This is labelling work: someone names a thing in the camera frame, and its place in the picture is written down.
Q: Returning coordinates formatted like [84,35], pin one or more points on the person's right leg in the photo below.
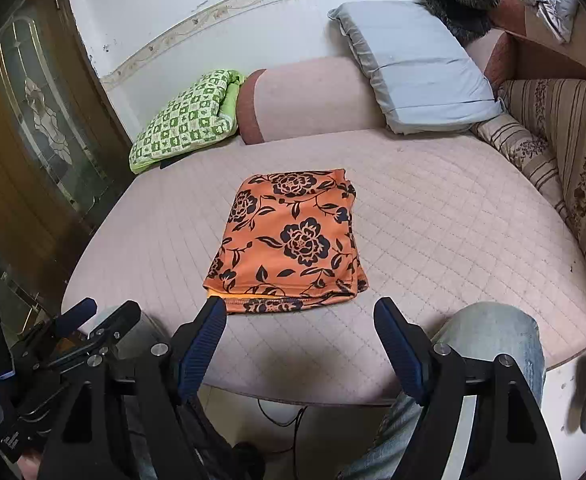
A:
[493,330]

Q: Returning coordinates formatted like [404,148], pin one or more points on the green checkered folded blanket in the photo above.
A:
[188,120]

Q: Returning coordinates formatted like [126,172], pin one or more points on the brown sofa armrest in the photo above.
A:
[548,60]

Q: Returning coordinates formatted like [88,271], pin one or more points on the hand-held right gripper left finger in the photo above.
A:
[200,350]

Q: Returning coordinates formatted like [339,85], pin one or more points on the striped floral cushion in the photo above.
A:
[523,155]

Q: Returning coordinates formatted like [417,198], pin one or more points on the orange floral shirt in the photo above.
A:
[293,240]

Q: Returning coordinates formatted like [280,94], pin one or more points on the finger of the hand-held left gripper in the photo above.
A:
[118,317]
[78,311]

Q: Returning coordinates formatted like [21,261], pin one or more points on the light blue pillow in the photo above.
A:
[418,70]

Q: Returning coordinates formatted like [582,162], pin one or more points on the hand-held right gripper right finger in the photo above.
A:
[403,355]

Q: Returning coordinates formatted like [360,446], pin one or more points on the pink bolster cushion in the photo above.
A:
[313,95]

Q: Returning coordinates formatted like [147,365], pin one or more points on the grey crumpled cloth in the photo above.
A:
[553,7]

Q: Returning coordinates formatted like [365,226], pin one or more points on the wooden door with glass panel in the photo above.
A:
[38,135]

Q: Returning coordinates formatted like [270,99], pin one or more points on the striped floral sofa backrest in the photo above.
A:
[573,135]

